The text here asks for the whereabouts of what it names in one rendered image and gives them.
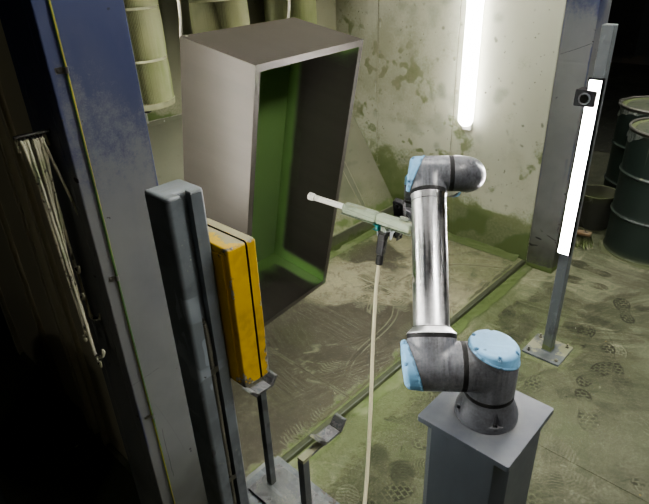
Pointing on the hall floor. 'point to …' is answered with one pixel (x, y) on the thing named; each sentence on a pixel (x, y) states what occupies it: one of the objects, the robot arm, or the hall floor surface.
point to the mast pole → (583, 192)
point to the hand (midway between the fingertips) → (382, 227)
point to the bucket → (596, 207)
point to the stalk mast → (198, 335)
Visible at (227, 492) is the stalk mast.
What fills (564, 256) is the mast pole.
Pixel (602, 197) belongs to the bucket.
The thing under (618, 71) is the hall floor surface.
